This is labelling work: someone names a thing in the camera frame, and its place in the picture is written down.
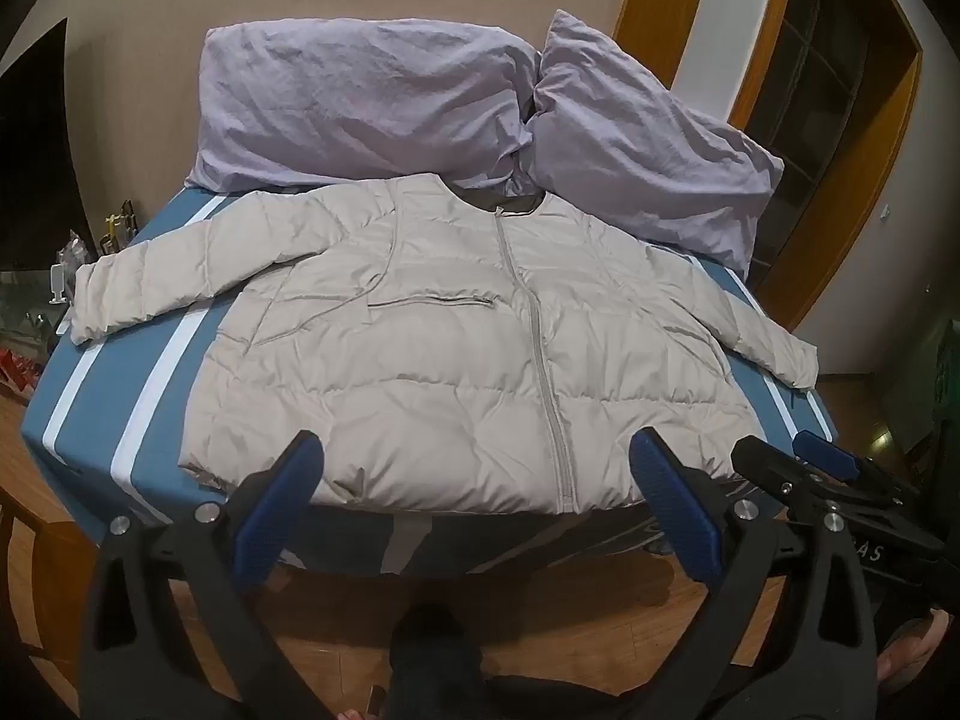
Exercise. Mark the dark green object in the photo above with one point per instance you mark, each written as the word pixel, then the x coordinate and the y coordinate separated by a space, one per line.
pixel 946 382

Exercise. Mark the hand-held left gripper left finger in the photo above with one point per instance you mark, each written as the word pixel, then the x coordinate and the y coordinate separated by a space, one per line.
pixel 277 511

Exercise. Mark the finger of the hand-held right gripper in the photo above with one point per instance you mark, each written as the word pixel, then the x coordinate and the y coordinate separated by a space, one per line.
pixel 765 465
pixel 825 454

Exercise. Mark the small white object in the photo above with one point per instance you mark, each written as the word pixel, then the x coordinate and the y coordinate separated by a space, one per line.
pixel 58 281

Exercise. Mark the cluttered side table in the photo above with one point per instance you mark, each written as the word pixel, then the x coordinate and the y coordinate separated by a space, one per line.
pixel 26 315

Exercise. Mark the wooden wall panel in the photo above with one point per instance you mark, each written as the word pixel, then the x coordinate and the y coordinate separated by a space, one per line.
pixel 660 0

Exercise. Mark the wooden door frame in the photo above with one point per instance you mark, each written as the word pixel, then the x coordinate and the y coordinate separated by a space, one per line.
pixel 862 202

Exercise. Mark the crumpled lilac pillow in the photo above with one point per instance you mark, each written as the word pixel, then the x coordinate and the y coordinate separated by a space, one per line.
pixel 637 157

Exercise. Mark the beige puffer jacket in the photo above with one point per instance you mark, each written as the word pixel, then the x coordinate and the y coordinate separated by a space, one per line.
pixel 450 360

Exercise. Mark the red objects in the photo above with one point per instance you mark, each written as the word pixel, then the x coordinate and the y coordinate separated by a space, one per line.
pixel 15 369

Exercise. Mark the black television screen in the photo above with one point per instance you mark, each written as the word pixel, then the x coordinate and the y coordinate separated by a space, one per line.
pixel 37 150

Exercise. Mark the yellow ornament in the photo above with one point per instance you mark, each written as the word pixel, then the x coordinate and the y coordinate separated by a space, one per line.
pixel 120 225

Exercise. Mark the wide lilac pillow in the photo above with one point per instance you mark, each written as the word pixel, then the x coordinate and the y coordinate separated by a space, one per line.
pixel 352 105

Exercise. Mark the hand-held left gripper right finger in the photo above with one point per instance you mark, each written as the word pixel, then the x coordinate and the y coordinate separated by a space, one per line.
pixel 675 496

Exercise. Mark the bed with blue striped sheet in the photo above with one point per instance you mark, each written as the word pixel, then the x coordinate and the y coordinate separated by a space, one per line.
pixel 112 390

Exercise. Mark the person's right hand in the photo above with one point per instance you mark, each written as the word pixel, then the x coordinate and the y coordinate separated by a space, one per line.
pixel 919 652

